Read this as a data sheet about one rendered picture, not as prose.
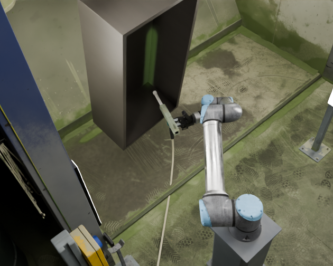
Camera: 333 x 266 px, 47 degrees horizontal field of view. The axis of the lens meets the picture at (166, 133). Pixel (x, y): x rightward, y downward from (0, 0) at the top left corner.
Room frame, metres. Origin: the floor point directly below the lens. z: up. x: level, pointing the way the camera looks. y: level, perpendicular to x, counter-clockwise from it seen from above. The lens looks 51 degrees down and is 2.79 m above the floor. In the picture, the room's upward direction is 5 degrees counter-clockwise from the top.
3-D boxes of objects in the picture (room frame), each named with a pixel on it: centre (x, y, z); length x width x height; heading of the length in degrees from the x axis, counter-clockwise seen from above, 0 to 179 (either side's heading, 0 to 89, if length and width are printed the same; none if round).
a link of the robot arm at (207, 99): (2.01, -0.34, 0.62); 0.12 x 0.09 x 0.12; 85
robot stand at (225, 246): (0.97, -0.41, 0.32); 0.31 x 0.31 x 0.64; 36
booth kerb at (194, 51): (2.89, 0.13, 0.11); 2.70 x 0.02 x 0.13; 126
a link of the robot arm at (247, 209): (0.97, -0.40, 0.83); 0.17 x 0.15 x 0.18; 85
